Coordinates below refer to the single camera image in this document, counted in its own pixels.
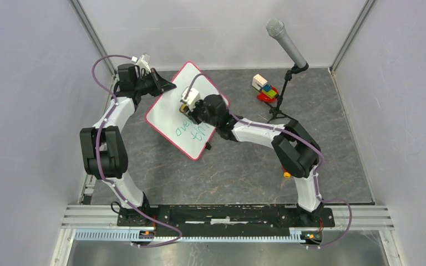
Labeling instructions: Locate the colourful toy block stack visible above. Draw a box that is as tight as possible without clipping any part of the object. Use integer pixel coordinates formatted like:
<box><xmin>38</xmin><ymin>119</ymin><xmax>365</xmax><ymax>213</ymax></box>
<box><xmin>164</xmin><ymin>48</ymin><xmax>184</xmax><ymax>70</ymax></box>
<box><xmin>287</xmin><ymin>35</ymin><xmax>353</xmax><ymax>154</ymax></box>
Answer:
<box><xmin>251</xmin><ymin>74</ymin><xmax>279</xmax><ymax>103</ymax></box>

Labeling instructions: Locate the yellow bone-shaped eraser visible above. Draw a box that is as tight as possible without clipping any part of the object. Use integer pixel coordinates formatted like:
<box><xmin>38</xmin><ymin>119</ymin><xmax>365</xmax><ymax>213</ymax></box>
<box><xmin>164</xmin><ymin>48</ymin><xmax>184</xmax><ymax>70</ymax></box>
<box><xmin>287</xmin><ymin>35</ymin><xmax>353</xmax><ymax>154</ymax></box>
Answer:
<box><xmin>179</xmin><ymin>105</ymin><xmax>189</xmax><ymax>114</ymax></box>

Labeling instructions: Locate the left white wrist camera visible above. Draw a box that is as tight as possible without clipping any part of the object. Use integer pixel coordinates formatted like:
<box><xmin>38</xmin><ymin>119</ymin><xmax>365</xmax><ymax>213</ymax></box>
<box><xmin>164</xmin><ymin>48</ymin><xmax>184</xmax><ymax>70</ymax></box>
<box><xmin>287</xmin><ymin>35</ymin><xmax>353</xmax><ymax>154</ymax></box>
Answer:
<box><xmin>131</xmin><ymin>53</ymin><xmax>151</xmax><ymax>77</ymax></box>

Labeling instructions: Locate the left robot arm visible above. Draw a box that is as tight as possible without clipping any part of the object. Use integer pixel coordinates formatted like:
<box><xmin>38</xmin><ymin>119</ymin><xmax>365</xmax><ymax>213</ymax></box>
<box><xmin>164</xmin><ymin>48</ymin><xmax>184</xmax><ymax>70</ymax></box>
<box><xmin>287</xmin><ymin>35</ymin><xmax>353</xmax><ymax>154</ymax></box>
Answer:
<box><xmin>79</xmin><ymin>63</ymin><xmax>176</xmax><ymax>226</ymax></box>

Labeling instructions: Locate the pink framed whiteboard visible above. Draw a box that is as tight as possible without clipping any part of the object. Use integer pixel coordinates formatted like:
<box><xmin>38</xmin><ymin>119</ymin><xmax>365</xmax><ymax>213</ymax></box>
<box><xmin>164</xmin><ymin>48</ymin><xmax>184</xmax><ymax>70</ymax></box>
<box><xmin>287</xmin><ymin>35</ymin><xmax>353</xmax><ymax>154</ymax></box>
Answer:
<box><xmin>145</xmin><ymin>61</ymin><xmax>215</xmax><ymax>160</ymax></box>

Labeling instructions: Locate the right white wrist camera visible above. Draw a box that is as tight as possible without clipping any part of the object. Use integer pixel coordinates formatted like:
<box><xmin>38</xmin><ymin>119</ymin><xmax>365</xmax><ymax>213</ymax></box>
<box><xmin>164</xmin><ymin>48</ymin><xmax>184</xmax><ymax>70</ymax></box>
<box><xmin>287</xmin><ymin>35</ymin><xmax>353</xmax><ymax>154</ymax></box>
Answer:
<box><xmin>180</xmin><ymin>87</ymin><xmax>201</xmax><ymax>106</ymax></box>

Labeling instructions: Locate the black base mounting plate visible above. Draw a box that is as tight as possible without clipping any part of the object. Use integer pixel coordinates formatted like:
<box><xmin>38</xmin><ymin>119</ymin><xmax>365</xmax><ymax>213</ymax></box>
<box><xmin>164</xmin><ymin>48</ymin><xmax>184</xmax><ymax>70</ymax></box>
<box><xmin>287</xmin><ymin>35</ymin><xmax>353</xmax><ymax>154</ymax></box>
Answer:
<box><xmin>116</xmin><ymin>204</ymin><xmax>336</xmax><ymax>237</ymax></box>

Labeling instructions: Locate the black microphone tripod stand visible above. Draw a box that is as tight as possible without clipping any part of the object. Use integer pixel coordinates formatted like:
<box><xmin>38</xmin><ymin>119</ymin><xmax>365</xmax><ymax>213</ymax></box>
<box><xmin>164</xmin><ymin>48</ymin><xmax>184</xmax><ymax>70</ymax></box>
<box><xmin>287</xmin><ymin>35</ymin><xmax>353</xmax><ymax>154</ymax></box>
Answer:
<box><xmin>267</xmin><ymin>63</ymin><xmax>309</xmax><ymax>123</ymax></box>

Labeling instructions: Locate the purple cable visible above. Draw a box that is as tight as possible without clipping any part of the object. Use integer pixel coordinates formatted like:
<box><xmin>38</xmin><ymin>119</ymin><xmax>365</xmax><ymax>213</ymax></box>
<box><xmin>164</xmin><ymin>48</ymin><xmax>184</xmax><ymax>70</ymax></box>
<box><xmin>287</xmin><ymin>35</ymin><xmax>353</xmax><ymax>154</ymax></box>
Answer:
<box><xmin>92</xmin><ymin>54</ymin><xmax>183</xmax><ymax>249</ymax></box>
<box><xmin>184</xmin><ymin>73</ymin><xmax>353</xmax><ymax>249</ymax></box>

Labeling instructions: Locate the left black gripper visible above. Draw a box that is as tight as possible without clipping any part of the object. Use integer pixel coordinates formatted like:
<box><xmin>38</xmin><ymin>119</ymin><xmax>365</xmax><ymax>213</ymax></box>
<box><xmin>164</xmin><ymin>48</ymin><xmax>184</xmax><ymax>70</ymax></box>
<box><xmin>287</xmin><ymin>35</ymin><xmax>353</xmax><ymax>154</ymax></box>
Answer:
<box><xmin>135</xmin><ymin>69</ymin><xmax>177</xmax><ymax>98</ymax></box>

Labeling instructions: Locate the silver microphone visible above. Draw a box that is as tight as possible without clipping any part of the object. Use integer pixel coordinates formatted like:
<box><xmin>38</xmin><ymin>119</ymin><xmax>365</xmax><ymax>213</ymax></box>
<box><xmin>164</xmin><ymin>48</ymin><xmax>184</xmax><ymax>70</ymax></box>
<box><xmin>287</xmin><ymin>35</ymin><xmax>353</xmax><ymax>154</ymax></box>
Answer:
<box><xmin>266</xmin><ymin>18</ymin><xmax>308</xmax><ymax>68</ymax></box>

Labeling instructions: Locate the slotted cable duct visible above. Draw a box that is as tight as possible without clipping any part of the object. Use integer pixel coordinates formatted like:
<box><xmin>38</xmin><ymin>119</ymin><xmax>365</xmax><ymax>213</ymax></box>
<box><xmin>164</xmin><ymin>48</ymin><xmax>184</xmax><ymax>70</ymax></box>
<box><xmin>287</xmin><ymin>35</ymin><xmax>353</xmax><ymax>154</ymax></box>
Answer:
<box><xmin>74</xmin><ymin>229</ymin><xmax>305</xmax><ymax>244</ymax></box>

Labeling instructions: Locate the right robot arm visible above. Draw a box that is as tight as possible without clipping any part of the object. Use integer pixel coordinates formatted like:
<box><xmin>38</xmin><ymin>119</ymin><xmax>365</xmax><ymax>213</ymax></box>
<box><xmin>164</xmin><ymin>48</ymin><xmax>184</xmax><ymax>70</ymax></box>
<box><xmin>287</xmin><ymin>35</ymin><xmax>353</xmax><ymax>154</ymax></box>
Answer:
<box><xmin>180</xmin><ymin>89</ymin><xmax>324</xmax><ymax>226</ymax></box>

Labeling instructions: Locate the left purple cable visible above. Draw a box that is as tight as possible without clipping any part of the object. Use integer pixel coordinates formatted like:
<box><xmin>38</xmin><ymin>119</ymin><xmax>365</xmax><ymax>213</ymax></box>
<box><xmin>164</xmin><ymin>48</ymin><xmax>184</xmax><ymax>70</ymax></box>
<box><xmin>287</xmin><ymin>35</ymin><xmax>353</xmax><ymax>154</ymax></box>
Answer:
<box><xmin>92</xmin><ymin>54</ymin><xmax>183</xmax><ymax>249</ymax></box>

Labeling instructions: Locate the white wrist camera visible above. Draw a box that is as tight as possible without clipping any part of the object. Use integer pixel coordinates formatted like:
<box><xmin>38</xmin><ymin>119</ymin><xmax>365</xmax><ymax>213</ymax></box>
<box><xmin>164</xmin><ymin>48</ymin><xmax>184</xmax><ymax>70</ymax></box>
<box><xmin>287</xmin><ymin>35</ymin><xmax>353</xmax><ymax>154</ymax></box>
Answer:
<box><xmin>131</xmin><ymin>53</ymin><xmax>151</xmax><ymax>77</ymax></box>
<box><xmin>180</xmin><ymin>87</ymin><xmax>201</xmax><ymax>106</ymax></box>

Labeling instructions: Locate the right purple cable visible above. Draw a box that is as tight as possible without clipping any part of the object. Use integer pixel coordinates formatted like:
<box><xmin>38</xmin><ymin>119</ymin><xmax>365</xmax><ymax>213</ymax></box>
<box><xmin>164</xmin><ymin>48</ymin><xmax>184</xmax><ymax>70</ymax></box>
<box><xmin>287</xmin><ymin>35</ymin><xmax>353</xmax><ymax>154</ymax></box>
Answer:
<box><xmin>184</xmin><ymin>73</ymin><xmax>353</xmax><ymax>249</ymax></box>

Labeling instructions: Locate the red yellow toy car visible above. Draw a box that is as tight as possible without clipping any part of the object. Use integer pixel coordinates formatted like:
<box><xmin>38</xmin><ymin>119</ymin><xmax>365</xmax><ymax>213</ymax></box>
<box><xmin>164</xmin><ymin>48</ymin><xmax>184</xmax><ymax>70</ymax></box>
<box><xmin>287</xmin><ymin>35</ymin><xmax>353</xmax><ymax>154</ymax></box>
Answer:
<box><xmin>282</xmin><ymin>168</ymin><xmax>291</xmax><ymax>178</ymax></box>

